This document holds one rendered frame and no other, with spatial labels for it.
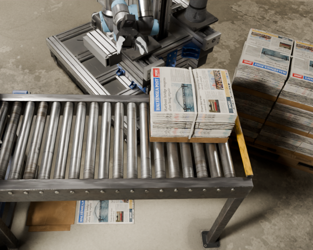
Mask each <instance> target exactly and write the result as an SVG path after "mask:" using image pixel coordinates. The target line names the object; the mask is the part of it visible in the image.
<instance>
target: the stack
mask: <svg viewBox="0 0 313 250"><path fill-rule="evenodd" d="M233 84H234V85H237V86H241V87H244V88H248V89H251V90H255V91H258V92H262V93H265V94H268V95H272V96H275V97H277V96H278V94H279V98H283V99H287V100H290V101H294V102H297V103H301V104H304V105H307V106H311V107H313V44H311V43H307V42H302V41H298V40H295V41H294V39H291V38H288V37H284V36H280V35H277V34H273V33H269V32H265V31H261V30H257V29H253V28H251V29H250V31H249V34H248V37H247V41H245V43H244V47H243V50H242V53H241V56H240V59H239V61H238V65H237V66H236V68H235V72H234V76H233V79H232V83H231V86H232V85H233ZM232 91H233V95H234V100H235V106H236V110H237V112H241V113H244V114H248V115H251V116H254V117H258V118H261V119H264V120H265V119H266V121H269V122H273V123H276V124H280V125H284V126H287V127H290V128H294V129H297V130H300V131H303V132H307V133H308V132H309V133H310V134H313V112H310V111H306V110H303V109H299V108H296V107H292V106H289V105H286V104H282V103H279V102H276V101H271V100H268V99H264V98H261V97H258V96H254V95H251V94H247V93H244V92H241V91H237V90H234V89H232ZM238 118H239V121H240V125H241V129H242V133H243V136H246V137H249V138H252V139H255V138H256V140H259V141H262V142H265V143H269V144H272V145H275V146H278V147H282V148H285V149H288V150H291V151H295V152H298V153H301V154H304V155H307V156H310V157H313V139H312V138H308V137H305V136H302V135H299V134H295V133H292V132H289V131H286V130H282V129H279V128H276V127H272V126H269V125H265V124H264V123H260V122H256V121H253V120H249V119H246V118H243V117H238ZM228 137H229V138H228V143H229V147H230V148H233V149H237V150H240V149H239V146H238V145H235V144H232V141H236V142H238V141H237V137H235V136H232V135H229V136H228ZM245 144H246V145H249V146H252V147H255V148H258V149H261V150H264V151H268V152H271V153H274V154H277V155H279V156H278V157H277V158H276V157H273V156H270V155H267V154H263V153H260V152H257V151H254V150H251V149H248V148H247V152H248V153H249V154H252V155H255V156H258V157H261V158H264V159H268V160H271V161H274V162H277V163H280V164H283V165H286V166H289V167H292V168H295V169H299V170H302V171H305V172H308V173H311V174H313V169H310V168H307V167H304V166H301V165H298V163H299V162H302V163H305V164H308V165H311V166H313V161H310V160H307V159H304V158H301V157H298V156H295V155H292V154H289V153H285V152H282V151H279V150H276V149H272V148H269V147H266V146H263V145H259V144H256V143H254V142H250V141H247V140H245Z"/></svg>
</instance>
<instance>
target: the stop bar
mask: <svg viewBox="0 0 313 250"><path fill-rule="evenodd" d="M237 115H238V113H237ZM234 127H235V132H236V136H237V141H238V145H239V149H240V153H241V157H242V161H243V165H244V170H245V174H246V177H248V178H251V177H253V172H252V168H251V163H250V160H249V156H248V152H247V148H246V144H245V140H244V137H243V133H242V129H241V125H240V121H239V118H238V116H237V117H236V120H235V125H234Z"/></svg>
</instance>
